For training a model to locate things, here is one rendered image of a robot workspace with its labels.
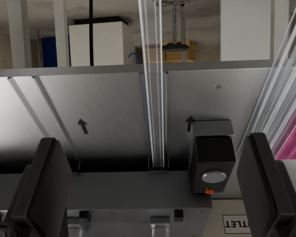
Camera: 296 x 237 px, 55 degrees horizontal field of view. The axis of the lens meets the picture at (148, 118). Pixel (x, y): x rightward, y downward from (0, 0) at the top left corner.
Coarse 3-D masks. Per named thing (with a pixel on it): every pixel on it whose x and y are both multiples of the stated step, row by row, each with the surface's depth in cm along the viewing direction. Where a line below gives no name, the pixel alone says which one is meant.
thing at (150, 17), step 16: (144, 0) 17; (160, 0) 17; (144, 16) 18; (160, 16) 18; (144, 32) 19; (160, 32) 19; (144, 48) 20; (160, 48) 20; (144, 64) 21; (160, 64) 21; (160, 80) 22; (160, 96) 24; (160, 112) 26; (160, 128) 28; (160, 144) 30; (160, 160) 33
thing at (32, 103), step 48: (0, 96) 26; (48, 96) 26; (96, 96) 26; (144, 96) 25; (192, 96) 26; (240, 96) 26; (0, 144) 33; (96, 144) 33; (144, 144) 32; (240, 192) 44
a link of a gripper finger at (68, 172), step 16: (48, 144) 12; (32, 160) 12; (48, 160) 12; (64, 160) 14; (32, 176) 11; (48, 176) 12; (64, 176) 14; (16, 192) 12; (32, 192) 11; (48, 192) 12; (64, 192) 14; (16, 208) 10; (32, 208) 10; (48, 208) 12; (64, 208) 13; (16, 224) 10; (32, 224) 11; (48, 224) 12
